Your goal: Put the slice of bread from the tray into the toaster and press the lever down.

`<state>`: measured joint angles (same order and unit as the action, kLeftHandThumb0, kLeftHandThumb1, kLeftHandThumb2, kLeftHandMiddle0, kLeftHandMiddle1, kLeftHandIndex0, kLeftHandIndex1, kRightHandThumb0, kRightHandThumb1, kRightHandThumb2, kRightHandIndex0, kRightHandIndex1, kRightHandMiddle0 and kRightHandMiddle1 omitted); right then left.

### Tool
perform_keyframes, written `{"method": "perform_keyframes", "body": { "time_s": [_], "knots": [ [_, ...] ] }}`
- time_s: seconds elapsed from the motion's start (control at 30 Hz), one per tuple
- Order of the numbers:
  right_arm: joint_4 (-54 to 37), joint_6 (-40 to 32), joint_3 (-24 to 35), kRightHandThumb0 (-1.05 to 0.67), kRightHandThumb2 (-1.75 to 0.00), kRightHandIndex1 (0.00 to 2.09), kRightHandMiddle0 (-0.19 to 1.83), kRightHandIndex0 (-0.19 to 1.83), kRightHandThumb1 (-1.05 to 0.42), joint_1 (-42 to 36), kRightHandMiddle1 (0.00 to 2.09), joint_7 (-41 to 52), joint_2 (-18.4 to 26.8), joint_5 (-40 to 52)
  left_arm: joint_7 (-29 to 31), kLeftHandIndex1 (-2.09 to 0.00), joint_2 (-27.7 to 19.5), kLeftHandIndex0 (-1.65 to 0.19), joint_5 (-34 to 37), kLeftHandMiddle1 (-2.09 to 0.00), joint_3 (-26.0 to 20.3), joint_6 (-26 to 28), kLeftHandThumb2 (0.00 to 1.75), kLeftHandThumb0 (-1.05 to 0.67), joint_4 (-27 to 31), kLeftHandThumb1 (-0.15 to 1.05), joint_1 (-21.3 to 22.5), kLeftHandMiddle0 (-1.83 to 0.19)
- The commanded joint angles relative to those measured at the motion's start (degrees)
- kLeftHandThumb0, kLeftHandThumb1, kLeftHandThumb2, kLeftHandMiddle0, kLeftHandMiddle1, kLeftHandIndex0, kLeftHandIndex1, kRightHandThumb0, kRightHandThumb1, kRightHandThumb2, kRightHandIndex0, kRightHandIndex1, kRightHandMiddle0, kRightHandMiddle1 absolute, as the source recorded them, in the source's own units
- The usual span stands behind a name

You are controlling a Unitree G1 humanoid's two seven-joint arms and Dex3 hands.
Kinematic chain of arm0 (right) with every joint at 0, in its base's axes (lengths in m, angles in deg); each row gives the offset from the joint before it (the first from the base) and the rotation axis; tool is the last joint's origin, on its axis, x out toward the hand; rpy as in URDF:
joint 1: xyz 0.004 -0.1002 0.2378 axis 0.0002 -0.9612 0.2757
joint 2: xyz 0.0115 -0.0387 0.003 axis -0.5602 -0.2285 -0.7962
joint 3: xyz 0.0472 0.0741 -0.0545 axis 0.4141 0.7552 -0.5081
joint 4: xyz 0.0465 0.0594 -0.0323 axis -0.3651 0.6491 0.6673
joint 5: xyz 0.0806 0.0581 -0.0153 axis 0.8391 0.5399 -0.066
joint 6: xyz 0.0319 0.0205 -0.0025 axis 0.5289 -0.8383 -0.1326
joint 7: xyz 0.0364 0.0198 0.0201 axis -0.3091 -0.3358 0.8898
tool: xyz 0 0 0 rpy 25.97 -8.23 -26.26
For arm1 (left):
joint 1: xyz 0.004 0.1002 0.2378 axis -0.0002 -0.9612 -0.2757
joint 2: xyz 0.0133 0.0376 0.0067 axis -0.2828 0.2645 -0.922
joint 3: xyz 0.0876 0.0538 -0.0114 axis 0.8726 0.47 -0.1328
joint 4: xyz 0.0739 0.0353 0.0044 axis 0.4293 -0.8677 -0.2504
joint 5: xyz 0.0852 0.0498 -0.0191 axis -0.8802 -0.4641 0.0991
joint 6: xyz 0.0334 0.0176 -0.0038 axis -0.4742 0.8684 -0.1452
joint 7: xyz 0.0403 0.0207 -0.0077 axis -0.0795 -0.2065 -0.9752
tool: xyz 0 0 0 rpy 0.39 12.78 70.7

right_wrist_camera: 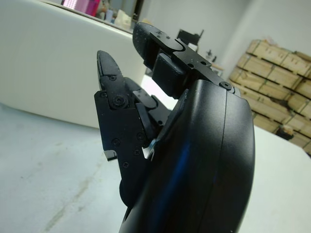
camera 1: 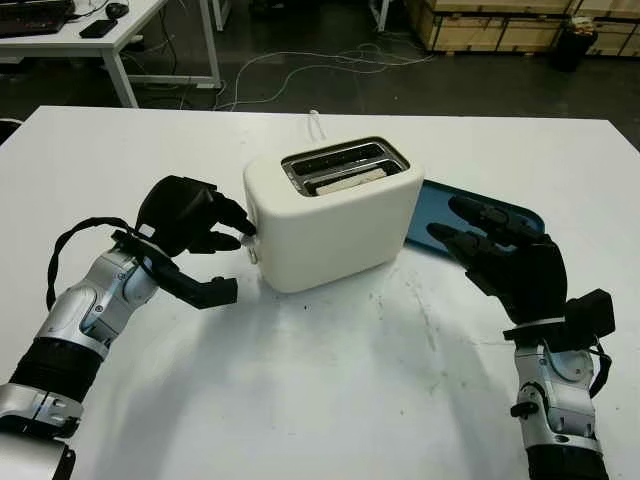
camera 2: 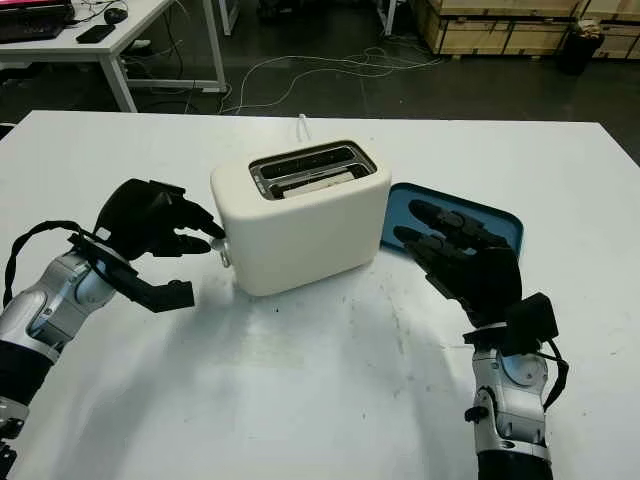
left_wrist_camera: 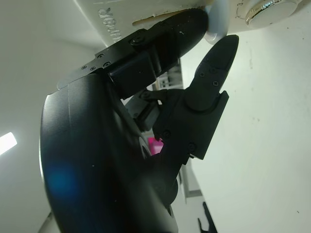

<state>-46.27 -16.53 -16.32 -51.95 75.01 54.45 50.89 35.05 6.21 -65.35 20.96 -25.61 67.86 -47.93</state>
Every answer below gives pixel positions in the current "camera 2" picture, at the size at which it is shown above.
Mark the black keyboard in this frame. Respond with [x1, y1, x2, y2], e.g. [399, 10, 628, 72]
[0, 0, 76, 44]

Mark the white two-slot toaster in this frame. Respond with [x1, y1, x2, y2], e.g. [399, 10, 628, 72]
[209, 139, 393, 297]

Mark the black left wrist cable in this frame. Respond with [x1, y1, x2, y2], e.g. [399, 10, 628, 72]
[2, 218, 96, 306]

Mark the white office desk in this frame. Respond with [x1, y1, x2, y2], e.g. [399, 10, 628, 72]
[0, 0, 231, 114]

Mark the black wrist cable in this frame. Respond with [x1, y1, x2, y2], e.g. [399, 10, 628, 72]
[534, 339, 571, 414]
[2, 218, 96, 306]

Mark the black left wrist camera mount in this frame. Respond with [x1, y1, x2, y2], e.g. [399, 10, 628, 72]
[68, 232, 195, 314]

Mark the blue plastic tray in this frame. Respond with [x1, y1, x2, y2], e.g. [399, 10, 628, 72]
[380, 181, 525, 261]

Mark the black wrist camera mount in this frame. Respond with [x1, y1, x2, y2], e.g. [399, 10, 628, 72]
[462, 293, 560, 357]
[68, 232, 195, 314]

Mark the long wooden crate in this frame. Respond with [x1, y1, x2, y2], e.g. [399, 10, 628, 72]
[414, 0, 584, 56]

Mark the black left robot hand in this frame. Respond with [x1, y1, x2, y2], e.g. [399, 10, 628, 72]
[94, 178, 226, 262]

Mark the white bread slice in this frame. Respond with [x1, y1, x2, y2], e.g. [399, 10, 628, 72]
[272, 169, 359, 199]

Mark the short wooden crate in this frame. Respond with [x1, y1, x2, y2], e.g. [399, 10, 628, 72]
[592, 0, 640, 60]

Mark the white floor cable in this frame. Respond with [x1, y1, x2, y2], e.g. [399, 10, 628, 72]
[219, 45, 444, 115]

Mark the black smartphone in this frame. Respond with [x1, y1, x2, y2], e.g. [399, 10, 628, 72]
[75, 23, 115, 44]

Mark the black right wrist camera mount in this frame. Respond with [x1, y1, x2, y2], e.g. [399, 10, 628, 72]
[462, 293, 560, 357]

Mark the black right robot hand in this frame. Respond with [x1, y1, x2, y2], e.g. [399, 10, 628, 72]
[393, 198, 524, 329]

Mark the black waste bin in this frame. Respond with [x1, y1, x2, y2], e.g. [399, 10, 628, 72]
[558, 18, 606, 76]

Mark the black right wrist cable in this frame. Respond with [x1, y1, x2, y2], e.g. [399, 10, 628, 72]
[534, 339, 571, 414]

